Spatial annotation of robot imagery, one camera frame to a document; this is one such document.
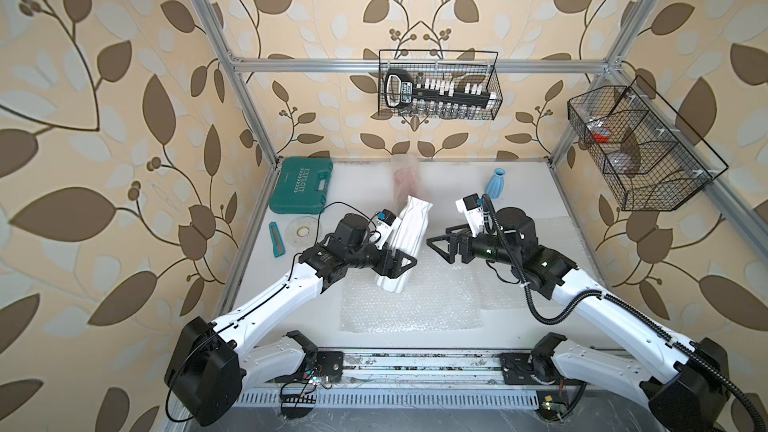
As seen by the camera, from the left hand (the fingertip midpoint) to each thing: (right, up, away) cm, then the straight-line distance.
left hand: (402, 252), depth 75 cm
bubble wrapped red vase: (+2, +21, +30) cm, 37 cm away
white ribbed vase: (+2, +4, -4) cm, 6 cm away
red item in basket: (+56, +30, +7) cm, 64 cm away
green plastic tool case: (-36, +17, +32) cm, 51 cm away
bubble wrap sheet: (+27, -14, +11) cm, 32 cm away
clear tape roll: (-34, +1, +27) cm, 43 cm away
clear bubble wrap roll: (+10, -16, +11) cm, 22 cm away
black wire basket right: (+61, +24, -2) cm, 66 cm away
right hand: (+9, +4, -3) cm, 10 cm away
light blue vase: (+33, +18, +27) cm, 46 cm away
